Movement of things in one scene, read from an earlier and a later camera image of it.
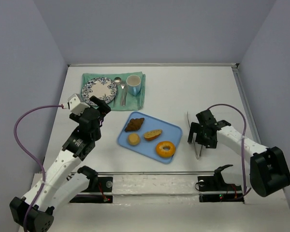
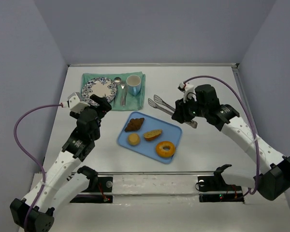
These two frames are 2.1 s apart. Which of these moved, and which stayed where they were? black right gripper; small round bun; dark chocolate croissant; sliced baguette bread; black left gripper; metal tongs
Moved: metal tongs; black right gripper
Stayed: small round bun; sliced baguette bread; black left gripper; dark chocolate croissant
